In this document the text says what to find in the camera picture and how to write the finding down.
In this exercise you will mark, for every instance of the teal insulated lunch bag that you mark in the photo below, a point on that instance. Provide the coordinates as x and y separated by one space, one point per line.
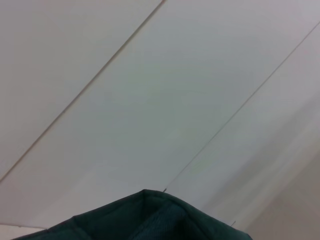
150 220

